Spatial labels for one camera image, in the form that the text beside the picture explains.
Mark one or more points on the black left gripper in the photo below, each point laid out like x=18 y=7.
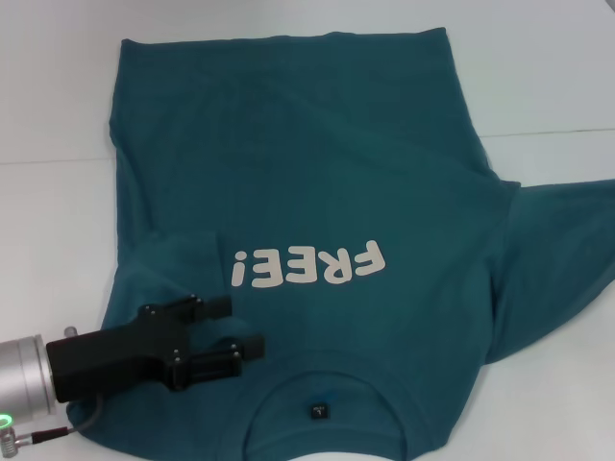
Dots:
x=110 y=360

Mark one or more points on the teal FREE print t-shirt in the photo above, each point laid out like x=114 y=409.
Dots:
x=312 y=144

